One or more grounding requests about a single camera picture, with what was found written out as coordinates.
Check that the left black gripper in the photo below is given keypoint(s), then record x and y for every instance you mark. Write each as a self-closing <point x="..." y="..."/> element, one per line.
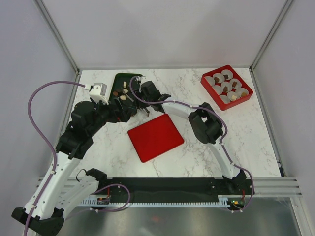
<point x="122" y="114"/>

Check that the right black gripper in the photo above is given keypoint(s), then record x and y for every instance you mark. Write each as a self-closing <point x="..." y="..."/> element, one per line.
<point x="140" y="104"/>

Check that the dark green tray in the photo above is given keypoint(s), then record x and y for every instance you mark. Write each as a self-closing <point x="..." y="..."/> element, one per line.
<point x="118" y="84"/>

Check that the metal tongs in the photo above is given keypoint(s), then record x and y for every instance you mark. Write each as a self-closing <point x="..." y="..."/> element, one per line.
<point x="144" y="110"/>

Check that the red box lid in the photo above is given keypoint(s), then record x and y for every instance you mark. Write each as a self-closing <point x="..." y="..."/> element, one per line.
<point x="155" y="138"/>

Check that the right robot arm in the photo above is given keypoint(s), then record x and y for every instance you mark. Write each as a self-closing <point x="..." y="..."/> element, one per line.
<point x="207" y="126"/>

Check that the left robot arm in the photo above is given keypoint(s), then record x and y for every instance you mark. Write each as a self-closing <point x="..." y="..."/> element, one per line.
<point x="46" y="212"/>

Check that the red chocolate box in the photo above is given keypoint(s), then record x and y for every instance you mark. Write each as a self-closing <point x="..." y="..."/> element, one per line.
<point x="222" y="91"/>

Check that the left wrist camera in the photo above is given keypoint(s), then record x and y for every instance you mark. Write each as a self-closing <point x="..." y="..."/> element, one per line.
<point x="98" y="93"/>

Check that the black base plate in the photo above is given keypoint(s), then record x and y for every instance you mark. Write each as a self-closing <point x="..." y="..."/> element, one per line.
<point x="175" y="190"/>

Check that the white cable duct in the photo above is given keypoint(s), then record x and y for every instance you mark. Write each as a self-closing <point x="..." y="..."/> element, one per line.
<point x="222" y="201"/>

